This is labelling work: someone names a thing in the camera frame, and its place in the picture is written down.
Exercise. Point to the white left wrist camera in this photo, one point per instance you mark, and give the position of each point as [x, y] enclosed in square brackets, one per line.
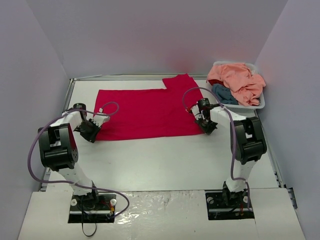
[99, 120]

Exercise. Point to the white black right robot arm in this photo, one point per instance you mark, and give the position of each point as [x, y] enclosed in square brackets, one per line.
[247, 143]

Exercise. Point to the white plastic laundry basket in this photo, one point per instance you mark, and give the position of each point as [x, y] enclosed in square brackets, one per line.
[240, 108]

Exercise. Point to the teal blue t shirt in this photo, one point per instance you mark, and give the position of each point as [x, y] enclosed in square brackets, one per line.
[224, 94]

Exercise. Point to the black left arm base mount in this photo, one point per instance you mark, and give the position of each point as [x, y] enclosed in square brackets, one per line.
[92, 211]

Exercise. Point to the salmon pink t shirt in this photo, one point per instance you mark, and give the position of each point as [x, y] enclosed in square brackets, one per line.
[246, 87]

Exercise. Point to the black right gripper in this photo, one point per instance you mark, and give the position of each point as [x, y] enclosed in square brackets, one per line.
[206, 124]

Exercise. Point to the crimson red t shirt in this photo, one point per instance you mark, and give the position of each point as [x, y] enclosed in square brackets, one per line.
[150, 113]

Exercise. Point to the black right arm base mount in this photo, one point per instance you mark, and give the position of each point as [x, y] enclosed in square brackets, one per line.
[219, 210]

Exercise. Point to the dark red t shirt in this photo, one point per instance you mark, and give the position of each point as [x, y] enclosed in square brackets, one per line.
[215, 81]

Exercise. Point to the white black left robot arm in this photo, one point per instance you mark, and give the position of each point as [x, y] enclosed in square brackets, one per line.
[59, 152]

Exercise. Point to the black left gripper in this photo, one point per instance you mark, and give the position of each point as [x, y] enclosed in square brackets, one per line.
[88, 130]

